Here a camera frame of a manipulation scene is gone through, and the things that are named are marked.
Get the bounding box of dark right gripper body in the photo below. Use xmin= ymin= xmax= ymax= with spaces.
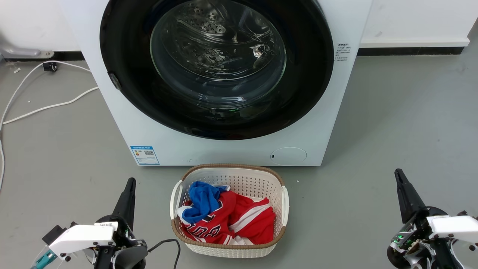
xmin=387 ymin=208 xmax=463 ymax=269

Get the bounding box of black round glass washer door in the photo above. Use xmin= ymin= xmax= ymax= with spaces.
xmin=100 ymin=0 xmax=334 ymax=140

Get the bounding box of blue garment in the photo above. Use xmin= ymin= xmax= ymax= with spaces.
xmin=182 ymin=181 xmax=230 ymax=224

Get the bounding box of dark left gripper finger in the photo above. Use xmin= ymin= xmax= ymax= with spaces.
xmin=112 ymin=178 xmax=132 ymax=221
xmin=123 ymin=178 xmax=136 ymax=229

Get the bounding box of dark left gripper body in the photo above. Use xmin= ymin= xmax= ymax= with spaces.
xmin=93 ymin=215 xmax=148 ymax=269

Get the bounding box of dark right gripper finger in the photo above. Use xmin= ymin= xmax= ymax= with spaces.
xmin=398 ymin=169 xmax=427 ymax=216
xmin=395 ymin=169 xmax=415 ymax=224

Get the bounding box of white front-load washing machine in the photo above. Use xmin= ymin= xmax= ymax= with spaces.
xmin=60 ymin=0 xmax=373 ymax=167

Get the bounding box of round white filter cover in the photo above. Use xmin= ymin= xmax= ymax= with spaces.
xmin=270 ymin=147 xmax=307 ymax=166

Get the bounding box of blue energy label sticker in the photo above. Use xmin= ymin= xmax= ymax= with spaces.
xmin=130 ymin=145 xmax=160 ymax=166

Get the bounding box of white plastic laundry basket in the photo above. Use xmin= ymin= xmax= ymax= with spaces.
xmin=170 ymin=163 xmax=290 ymax=259

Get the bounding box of small printed text label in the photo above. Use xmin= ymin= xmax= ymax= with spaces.
xmin=335 ymin=43 xmax=352 ymax=62

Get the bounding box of red basketball jersey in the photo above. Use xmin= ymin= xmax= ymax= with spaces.
xmin=176 ymin=191 xmax=276 ymax=245

